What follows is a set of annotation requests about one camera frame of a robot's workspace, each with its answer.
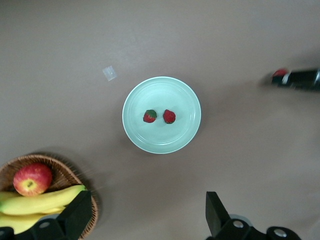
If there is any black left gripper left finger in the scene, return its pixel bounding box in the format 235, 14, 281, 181
31, 190, 92, 240

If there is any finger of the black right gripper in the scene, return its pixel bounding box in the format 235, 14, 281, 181
271, 74, 320, 91
287, 68, 320, 82

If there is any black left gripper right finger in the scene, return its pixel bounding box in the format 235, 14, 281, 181
206, 191, 268, 240

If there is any red strawberry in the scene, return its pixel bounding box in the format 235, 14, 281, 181
272, 68, 288, 78
142, 109, 158, 124
162, 109, 177, 125

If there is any pale green round plate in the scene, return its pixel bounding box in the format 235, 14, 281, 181
121, 76, 202, 155

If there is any yellow banana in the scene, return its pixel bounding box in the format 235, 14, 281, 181
0, 184, 88, 216
37, 205, 68, 215
0, 212, 55, 235

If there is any brown wicker basket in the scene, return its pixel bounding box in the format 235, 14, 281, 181
0, 153, 99, 240

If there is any red apple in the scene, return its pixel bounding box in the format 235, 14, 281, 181
12, 163, 53, 197

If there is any small clear tape piece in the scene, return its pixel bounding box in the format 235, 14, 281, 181
102, 65, 118, 82

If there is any brown table cover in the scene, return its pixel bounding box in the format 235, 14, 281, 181
0, 0, 320, 240

